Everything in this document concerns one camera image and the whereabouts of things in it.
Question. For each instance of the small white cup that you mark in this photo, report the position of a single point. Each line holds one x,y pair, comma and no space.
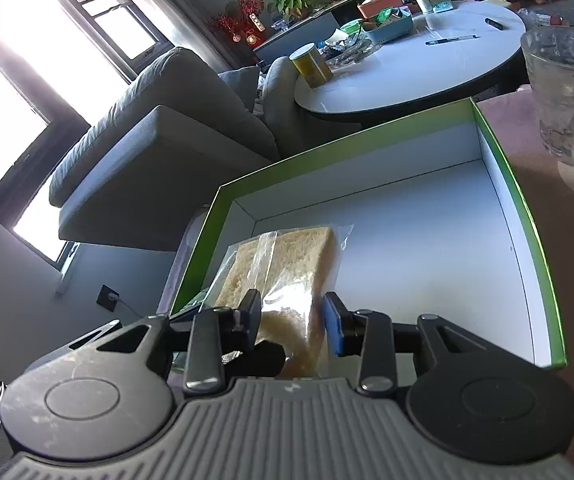
424,5

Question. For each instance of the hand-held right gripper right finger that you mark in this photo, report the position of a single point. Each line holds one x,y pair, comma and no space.
334,325

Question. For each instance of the black pen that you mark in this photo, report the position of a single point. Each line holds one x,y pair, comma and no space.
449,39

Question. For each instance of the red hanging decoration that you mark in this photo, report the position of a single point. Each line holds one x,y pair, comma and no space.
239,12

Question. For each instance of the grey cabinet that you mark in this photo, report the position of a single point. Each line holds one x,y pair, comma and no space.
292,35

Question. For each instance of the grey sofa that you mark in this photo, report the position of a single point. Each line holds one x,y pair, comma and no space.
167,160

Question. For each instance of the bread slices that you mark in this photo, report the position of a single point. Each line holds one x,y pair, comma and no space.
287,265

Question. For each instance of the blue plastic basket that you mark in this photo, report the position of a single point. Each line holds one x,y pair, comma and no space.
392,30

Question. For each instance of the pile of wrappers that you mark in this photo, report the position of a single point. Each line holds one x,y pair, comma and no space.
349,52

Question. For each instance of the clear glass mug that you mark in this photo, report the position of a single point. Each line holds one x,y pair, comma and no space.
567,90

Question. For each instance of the yellow can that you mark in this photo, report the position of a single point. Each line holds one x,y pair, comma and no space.
312,67

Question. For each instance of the grey pillow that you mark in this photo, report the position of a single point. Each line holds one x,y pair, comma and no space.
239,85

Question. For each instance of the grey armchair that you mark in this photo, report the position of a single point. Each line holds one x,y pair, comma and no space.
279,105

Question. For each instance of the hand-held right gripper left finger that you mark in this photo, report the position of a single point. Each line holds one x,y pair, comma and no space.
251,312

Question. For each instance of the orange planter box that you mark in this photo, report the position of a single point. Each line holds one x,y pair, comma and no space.
374,9

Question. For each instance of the green potted plant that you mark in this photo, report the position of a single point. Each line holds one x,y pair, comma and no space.
292,0

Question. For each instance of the black marker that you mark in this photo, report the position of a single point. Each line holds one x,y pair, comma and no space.
494,23

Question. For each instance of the round white table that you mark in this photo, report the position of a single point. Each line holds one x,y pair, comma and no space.
417,70

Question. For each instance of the large window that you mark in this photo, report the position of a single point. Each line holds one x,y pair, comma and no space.
27,85

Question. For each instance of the green cardboard box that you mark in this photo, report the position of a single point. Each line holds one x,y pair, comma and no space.
417,235

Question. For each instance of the black wall socket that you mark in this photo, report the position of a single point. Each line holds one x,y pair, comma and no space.
108,297

